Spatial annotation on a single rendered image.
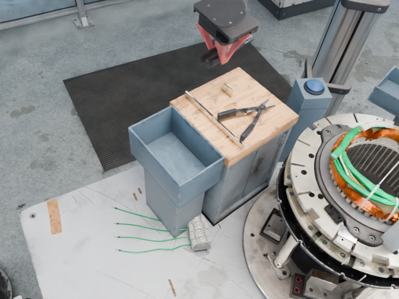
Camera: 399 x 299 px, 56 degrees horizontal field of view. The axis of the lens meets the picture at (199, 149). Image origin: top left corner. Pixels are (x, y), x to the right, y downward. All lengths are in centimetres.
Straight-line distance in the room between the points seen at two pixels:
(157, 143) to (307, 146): 31
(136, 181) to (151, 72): 152
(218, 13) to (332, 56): 60
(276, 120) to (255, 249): 31
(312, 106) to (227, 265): 43
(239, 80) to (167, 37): 194
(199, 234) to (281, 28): 232
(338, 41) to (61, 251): 86
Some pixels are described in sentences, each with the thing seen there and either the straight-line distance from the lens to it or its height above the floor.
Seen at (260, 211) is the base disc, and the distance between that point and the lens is 97.
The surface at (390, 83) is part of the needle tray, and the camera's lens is 106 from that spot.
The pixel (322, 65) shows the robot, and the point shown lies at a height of 98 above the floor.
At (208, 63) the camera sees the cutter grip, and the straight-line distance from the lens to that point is 69.
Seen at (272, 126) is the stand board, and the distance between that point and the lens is 78.
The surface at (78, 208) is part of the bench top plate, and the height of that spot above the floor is 78.
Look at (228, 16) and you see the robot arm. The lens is 55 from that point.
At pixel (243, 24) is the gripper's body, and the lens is 65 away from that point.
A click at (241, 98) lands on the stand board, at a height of 107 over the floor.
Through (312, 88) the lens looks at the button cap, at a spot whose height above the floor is 104.
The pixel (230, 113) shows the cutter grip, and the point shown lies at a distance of 74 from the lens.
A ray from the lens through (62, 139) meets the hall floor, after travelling 216.
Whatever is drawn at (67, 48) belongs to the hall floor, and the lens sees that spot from 272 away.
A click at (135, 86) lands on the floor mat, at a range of 236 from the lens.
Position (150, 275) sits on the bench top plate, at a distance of 90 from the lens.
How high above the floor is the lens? 163
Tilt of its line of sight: 52 degrees down
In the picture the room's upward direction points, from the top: 7 degrees clockwise
